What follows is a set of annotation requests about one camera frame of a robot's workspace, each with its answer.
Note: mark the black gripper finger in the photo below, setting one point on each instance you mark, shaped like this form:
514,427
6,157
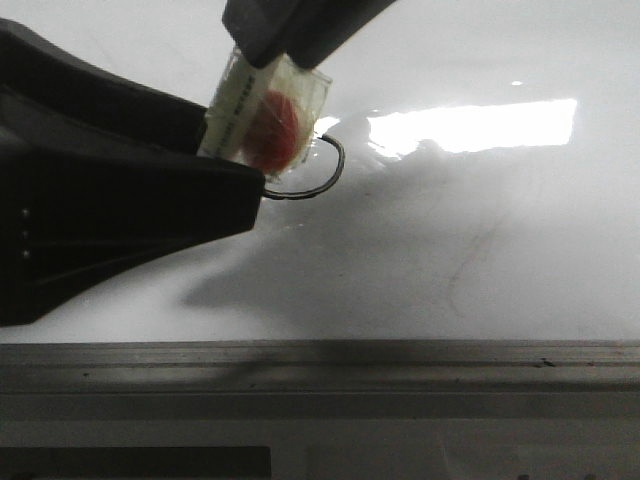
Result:
99,174
308,31

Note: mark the red round magnet taped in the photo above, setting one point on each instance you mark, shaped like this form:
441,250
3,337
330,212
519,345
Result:
284,123

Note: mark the white whiteboard marker pen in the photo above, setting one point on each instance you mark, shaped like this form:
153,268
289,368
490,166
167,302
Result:
234,105

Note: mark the white whiteboard surface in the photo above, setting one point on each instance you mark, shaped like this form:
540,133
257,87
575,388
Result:
491,191

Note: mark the grey aluminium whiteboard frame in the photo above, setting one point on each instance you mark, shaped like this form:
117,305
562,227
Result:
320,366

